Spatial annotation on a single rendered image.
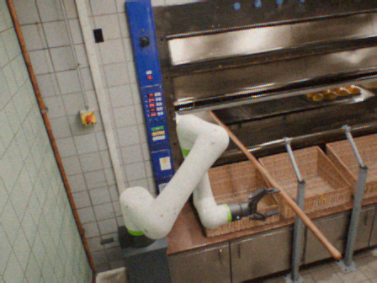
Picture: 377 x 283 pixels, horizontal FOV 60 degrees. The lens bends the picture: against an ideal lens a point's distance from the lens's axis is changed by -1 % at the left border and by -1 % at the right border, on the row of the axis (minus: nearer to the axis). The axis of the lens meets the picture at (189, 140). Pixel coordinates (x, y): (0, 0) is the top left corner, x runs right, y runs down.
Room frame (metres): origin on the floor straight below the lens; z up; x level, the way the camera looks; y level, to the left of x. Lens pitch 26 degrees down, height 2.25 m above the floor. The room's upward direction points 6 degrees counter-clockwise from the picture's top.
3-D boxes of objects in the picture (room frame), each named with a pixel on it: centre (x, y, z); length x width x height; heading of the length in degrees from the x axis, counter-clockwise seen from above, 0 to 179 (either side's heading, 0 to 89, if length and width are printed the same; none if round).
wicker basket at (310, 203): (2.16, -0.86, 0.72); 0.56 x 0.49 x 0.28; 101
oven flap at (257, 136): (2.42, -0.80, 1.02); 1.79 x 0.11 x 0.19; 101
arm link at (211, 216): (1.26, -0.08, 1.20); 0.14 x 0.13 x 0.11; 102
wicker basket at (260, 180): (2.05, -0.28, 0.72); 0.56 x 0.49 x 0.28; 99
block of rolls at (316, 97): (2.96, -1.29, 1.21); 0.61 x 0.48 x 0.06; 11
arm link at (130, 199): (1.16, 0.25, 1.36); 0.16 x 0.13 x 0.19; 35
